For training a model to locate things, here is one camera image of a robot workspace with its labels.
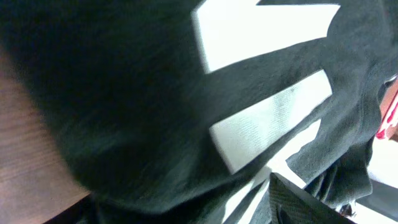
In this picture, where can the dark green Nike t-shirt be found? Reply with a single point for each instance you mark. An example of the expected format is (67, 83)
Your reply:
(179, 111)

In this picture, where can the red t-shirt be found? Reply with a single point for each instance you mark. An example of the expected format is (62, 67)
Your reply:
(389, 123)

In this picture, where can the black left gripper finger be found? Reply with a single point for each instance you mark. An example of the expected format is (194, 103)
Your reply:
(292, 205)

